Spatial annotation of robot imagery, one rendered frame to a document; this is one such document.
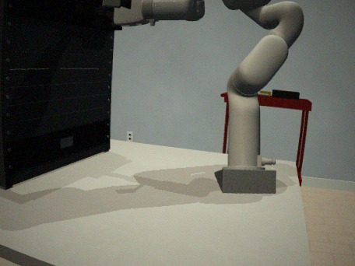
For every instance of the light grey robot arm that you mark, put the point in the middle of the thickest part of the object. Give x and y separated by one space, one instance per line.
252 74

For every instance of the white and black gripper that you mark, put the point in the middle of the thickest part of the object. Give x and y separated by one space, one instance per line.
123 16

